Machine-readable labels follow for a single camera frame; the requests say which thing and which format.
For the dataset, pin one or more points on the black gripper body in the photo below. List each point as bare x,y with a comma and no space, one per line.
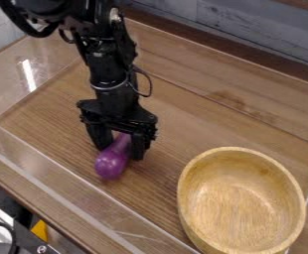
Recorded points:
117,109

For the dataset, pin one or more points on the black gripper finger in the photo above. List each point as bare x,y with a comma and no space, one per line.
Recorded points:
141,141
99,135

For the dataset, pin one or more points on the purple toy eggplant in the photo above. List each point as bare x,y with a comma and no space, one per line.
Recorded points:
111,160

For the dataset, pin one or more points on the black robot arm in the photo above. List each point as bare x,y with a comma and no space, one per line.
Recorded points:
93,25

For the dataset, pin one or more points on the brown wooden bowl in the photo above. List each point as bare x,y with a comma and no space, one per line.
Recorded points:
241,205

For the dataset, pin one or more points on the yellow black device base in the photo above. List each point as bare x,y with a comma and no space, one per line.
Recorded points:
38,238

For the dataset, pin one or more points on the clear acrylic barrier wall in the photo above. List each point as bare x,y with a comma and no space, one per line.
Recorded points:
221,95

